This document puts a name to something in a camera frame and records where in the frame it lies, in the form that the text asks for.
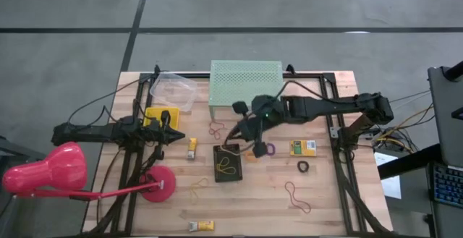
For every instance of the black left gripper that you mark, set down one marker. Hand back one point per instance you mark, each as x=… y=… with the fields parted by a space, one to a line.
x=156 y=134

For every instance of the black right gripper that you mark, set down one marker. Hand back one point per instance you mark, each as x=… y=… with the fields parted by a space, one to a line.
x=253 y=127

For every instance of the orange coil wristband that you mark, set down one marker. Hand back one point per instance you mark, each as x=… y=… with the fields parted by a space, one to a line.
x=249 y=158

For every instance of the purple coil wristband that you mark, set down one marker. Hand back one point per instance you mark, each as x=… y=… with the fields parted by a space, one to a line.
x=273 y=149

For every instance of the black plastic basket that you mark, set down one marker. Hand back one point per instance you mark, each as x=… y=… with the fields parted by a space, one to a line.
x=231 y=178

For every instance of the yellow crayon box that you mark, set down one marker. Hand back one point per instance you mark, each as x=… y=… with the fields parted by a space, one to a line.
x=303 y=148

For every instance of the green perforated metal shelf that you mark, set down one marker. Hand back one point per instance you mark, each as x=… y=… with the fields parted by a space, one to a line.
x=235 y=79

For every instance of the long red rubber band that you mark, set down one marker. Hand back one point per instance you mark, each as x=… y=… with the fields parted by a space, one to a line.
x=289 y=194

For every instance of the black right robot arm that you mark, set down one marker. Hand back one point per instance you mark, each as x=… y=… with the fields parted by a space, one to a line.
x=318 y=108

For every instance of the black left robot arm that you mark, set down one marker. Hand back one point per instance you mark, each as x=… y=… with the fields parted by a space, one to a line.
x=90 y=134

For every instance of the red desk lamp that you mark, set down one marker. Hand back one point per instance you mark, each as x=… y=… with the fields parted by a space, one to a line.
x=61 y=165

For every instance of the yellow plastic basket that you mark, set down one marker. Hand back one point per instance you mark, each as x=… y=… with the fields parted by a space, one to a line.
x=174 y=116

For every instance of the clear plastic container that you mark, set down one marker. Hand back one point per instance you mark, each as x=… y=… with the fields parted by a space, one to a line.
x=173 y=89

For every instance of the black coil wristband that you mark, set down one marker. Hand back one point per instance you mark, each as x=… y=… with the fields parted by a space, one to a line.
x=298 y=166

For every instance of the white paper sheet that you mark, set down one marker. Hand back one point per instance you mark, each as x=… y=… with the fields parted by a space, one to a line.
x=392 y=187

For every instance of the grey cart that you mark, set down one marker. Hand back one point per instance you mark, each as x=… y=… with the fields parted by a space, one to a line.
x=5 y=216

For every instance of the black pole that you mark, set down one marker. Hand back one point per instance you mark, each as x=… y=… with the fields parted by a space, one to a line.
x=454 y=71

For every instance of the black frame clamp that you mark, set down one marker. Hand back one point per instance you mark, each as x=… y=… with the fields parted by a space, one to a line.
x=291 y=71
x=157 y=69

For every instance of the grey metal bracket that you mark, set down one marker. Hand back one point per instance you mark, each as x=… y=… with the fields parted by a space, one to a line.
x=334 y=133

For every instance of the black metal table frame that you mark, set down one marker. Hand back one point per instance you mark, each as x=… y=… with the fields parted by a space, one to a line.
x=307 y=75

